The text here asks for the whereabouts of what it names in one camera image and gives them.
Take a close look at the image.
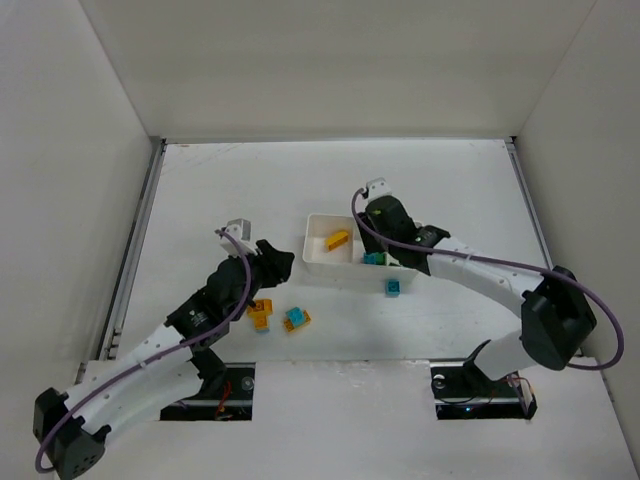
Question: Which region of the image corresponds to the cyan rounded lego piece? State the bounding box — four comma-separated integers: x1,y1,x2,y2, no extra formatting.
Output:
363,252,386,266

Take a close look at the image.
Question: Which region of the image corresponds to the white three-compartment container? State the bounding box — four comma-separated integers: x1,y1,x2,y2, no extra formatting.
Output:
303,213,417,283

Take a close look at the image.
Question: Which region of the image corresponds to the yellow long lego brick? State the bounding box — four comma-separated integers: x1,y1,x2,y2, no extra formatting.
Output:
325,230,350,252

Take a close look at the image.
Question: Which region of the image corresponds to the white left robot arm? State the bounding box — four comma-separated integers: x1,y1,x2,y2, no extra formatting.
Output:
33,232,295,479

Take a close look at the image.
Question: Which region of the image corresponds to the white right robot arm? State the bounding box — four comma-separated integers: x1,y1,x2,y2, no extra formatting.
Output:
353,195,597,381

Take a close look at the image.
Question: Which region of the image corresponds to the yellow stacked lego block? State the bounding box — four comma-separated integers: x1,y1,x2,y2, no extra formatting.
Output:
246,299,273,333

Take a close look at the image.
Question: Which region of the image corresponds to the blue and yellow lego stack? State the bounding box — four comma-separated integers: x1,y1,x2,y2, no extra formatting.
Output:
283,307,311,333

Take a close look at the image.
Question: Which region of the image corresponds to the cyan small lego brick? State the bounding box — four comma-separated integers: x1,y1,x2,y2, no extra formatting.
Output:
385,279,401,297

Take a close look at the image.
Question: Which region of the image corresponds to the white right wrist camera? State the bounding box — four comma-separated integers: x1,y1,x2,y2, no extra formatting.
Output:
363,177,392,202

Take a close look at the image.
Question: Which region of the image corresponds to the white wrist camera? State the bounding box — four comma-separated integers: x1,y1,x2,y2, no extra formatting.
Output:
363,177,392,202
216,218,255,256

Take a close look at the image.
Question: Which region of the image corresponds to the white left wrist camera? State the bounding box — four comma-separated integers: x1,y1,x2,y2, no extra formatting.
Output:
216,218,255,256

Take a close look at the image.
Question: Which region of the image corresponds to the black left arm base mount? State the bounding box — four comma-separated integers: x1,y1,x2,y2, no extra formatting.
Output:
159,350,256,422

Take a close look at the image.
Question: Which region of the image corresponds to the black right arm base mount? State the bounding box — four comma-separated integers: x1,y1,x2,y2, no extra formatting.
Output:
430,341,538,421

